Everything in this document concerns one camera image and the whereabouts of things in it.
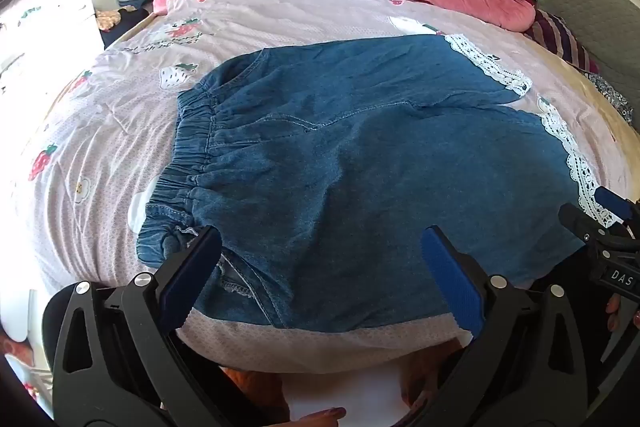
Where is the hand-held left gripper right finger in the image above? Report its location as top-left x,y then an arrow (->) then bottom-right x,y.
420,224 -> 606,427

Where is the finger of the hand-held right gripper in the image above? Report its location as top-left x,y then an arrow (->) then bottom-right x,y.
592,186 -> 640,230
557,203 -> 640,254

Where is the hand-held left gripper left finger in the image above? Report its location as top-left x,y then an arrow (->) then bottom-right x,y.
50,226 -> 223,427

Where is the blue denim pants lace trim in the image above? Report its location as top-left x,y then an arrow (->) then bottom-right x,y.
136,33 -> 618,333

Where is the person's right hand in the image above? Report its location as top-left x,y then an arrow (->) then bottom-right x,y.
605,294 -> 640,334

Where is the dark floral pillow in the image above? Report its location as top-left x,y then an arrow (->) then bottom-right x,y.
585,72 -> 636,128

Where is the pink strawberry printed bedsheet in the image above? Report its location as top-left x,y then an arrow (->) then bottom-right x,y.
10,0 -> 636,375

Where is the striped pillow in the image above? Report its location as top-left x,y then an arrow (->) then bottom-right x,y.
522,9 -> 601,75

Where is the person's foot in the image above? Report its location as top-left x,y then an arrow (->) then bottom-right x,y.
292,407 -> 347,427

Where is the dark clothes pile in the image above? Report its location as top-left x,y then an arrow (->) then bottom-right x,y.
97,7 -> 151,50

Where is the white dresser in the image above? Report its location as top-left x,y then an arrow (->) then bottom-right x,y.
0,0 -> 106,75

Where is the wooden bed frame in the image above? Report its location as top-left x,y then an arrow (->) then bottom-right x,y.
107,12 -> 157,52

